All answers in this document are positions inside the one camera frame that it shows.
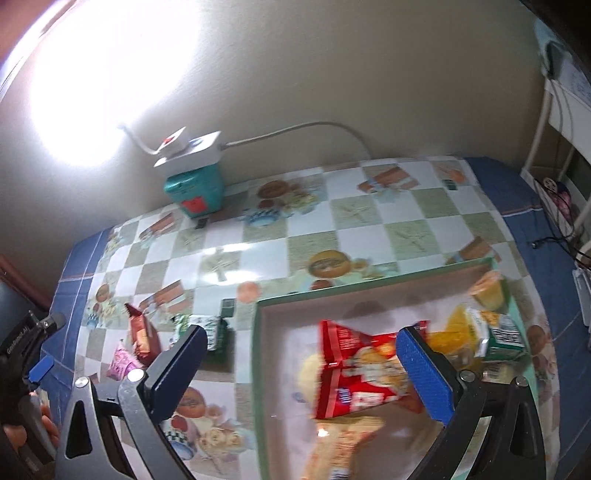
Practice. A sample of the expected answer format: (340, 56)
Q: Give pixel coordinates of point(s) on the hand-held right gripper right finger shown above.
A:
(425, 376)

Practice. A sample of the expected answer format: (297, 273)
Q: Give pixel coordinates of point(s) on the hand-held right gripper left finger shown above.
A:
(178, 374)

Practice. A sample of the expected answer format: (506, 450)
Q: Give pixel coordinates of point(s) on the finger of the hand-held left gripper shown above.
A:
(53, 322)
(40, 369)

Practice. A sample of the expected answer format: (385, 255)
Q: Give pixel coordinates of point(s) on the yellow foil snack packet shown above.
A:
(457, 330)

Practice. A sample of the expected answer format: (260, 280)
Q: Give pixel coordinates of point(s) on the red rice cracker packet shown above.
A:
(364, 369)

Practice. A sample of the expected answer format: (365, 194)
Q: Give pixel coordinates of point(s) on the green and white cracker packet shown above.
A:
(503, 337)

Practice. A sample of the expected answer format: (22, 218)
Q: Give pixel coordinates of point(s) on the yellow jelly cup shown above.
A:
(489, 293)

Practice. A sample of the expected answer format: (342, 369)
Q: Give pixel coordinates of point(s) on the white box with teal rim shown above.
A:
(286, 350)

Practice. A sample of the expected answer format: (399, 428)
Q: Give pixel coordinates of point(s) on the orange and cream snack packet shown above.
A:
(341, 452)

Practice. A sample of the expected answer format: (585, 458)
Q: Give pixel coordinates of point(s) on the person's left hand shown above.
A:
(50, 422)

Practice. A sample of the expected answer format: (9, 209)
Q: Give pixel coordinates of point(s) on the dark chair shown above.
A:
(18, 295)

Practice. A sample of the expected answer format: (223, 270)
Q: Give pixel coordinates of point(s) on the dark red snack packet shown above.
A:
(144, 337)

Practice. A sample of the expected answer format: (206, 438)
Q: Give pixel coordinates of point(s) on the green and white biscuit packet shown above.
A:
(207, 330)

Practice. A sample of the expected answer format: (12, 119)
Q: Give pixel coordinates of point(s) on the pink snack packet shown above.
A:
(122, 364)

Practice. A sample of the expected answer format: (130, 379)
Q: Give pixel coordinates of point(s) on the clear-wrapped yellow pastry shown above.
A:
(309, 376)

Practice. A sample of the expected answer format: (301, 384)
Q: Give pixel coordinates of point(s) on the checkered printed tablecloth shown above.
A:
(369, 217)

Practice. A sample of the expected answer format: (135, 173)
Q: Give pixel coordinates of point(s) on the teal storage tin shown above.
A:
(196, 194)

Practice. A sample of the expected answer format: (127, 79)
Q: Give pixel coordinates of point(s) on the pink and dark bag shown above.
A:
(556, 203)

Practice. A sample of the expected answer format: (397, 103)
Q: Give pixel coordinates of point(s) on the white power strip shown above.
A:
(189, 150)

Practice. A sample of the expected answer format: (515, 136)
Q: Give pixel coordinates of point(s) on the white metal rack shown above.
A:
(549, 120)

